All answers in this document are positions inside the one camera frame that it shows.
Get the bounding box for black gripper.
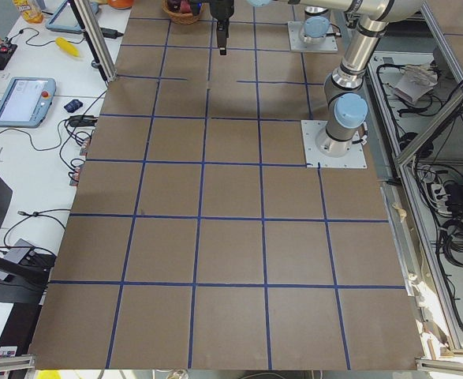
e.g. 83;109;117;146
209;0;234;55

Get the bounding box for dark red apple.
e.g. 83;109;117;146
166;0;181;13

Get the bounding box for wicker basket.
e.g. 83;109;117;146
162;0;203;25

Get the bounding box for yellow corn toy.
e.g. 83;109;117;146
54;37;81;58

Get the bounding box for dark blue pouch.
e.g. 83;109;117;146
64;99;83;113

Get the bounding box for teach pendant tablet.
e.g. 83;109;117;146
0;77;57;128

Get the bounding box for black monitor stand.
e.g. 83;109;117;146
0;177;54;305

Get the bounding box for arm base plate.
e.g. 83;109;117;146
287;18;338;54
301;120;367;169

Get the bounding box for aluminium frame post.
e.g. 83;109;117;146
69;0;117;83

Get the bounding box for black cables on desk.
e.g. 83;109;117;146
0;92;108;190

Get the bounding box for power strip with cables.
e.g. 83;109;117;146
427;182;463;216

